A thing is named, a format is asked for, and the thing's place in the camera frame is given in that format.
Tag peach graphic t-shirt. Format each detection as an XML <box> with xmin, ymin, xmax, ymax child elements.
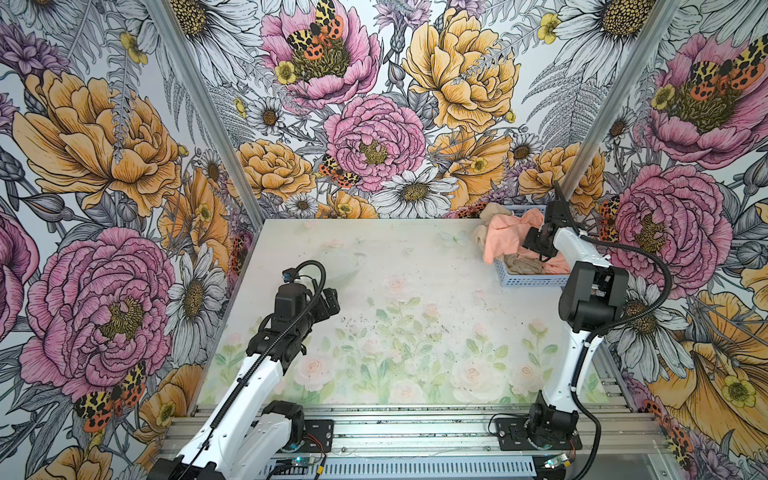
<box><xmin>483</xmin><ymin>208</ymin><xmax>572</xmax><ymax>276</ymax></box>

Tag light blue plastic basket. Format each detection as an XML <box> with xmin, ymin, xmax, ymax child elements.
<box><xmin>494</xmin><ymin>205</ymin><xmax>568</xmax><ymax>288</ymax></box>

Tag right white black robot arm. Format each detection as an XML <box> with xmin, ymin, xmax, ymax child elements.
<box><xmin>523</xmin><ymin>187</ymin><xmax>628</xmax><ymax>449</ymax></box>

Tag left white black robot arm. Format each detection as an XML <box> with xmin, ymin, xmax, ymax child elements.
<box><xmin>147</xmin><ymin>283</ymin><xmax>340</xmax><ymax>479</ymax></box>

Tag green circuit board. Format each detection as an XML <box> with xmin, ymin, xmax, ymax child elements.
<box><xmin>271</xmin><ymin>456</ymin><xmax>326</xmax><ymax>476</ymax></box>

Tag beige drawstring shorts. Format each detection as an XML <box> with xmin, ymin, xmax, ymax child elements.
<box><xmin>471</xmin><ymin>202</ymin><xmax>548</xmax><ymax>276</ymax></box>

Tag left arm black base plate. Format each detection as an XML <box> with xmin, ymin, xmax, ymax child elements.
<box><xmin>298</xmin><ymin>419</ymin><xmax>335</xmax><ymax>454</ymax></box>

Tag white vented cable duct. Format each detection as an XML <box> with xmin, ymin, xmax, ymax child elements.
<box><xmin>273</xmin><ymin>456</ymin><xmax>537</xmax><ymax>479</ymax></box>

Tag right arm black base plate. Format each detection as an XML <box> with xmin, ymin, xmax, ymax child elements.
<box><xmin>490</xmin><ymin>416</ymin><xmax>583</xmax><ymax>451</ymax></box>

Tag aluminium rail frame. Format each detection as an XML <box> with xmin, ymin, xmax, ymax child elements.
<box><xmin>157</xmin><ymin>403</ymin><xmax>671</xmax><ymax>460</ymax></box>

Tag right aluminium corner post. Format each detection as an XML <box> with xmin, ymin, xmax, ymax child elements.
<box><xmin>558</xmin><ymin>1</ymin><xmax>680</xmax><ymax>205</ymax></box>

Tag aluminium corner post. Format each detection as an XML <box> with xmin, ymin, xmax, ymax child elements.
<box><xmin>558</xmin><ymin>1</ymin><xmax>680</xmax><ymax>205</ymax></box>
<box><xmin>147</xmin><ymin>1</ymin><xmax>265</xmax><ymax>233</ymax></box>

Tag left aluminium corner post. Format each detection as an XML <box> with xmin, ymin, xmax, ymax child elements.
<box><xmin>147</xmin><ymin>1</ymin><xmax>265</xmax><ymax>233</ymax></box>

